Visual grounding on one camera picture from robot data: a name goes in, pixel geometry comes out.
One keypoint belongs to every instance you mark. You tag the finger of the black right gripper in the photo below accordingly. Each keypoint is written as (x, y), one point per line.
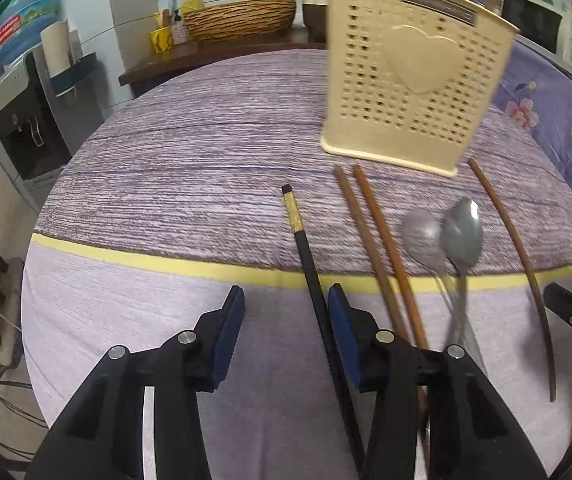
(558, 299)

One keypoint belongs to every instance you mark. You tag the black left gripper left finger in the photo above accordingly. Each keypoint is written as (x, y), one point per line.
(98, 435)

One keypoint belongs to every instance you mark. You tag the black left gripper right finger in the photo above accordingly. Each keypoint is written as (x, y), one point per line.
(472, 434)

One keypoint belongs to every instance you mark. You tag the curved dark brown chopstick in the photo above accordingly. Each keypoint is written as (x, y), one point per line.
(529, 273)

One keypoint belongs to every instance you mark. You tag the shiny metal spoon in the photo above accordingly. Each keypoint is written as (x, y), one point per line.
(461, 241)

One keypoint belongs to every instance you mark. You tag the black gold-tipped chopstick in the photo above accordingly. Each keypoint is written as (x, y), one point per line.
(318, 299)

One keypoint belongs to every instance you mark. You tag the dark brown wooden chopstick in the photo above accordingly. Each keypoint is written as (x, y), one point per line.
(372, 253)

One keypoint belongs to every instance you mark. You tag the reddish brown wooden chopstick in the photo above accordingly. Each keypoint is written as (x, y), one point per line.
(394, 256)

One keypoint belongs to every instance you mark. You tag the purple floral cloth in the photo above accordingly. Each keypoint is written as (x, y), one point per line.
(538, 98)

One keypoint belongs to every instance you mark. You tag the dull grey metal spoon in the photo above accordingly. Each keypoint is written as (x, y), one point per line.
(421, 234)

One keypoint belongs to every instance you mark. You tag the white microwave oven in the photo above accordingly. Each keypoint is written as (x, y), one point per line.
(542, 27)

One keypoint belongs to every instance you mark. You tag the beige plastic utensil holder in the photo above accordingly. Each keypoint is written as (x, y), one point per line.
(409, 81)

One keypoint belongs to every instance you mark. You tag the purple striped tablecloth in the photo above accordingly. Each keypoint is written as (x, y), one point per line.
(177, 197)

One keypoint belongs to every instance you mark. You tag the water dispenser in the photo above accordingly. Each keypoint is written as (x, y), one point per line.
(40, 131)

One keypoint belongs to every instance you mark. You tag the brown rice cooker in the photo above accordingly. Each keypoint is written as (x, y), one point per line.
(314, 19)

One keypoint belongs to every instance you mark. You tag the dark wooden counter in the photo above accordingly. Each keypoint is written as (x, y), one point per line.
(160, 67)

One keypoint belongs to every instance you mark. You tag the yellow mug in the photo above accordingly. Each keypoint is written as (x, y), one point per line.
(161, 39)

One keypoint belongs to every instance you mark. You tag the woven basket sink basin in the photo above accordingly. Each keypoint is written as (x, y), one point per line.
(241, 19)

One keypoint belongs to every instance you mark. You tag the blue water jug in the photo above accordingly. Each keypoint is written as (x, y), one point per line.
(21, 22)

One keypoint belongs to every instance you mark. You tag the yellow soap dispenser bottle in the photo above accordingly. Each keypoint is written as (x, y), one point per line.
(190, 6)

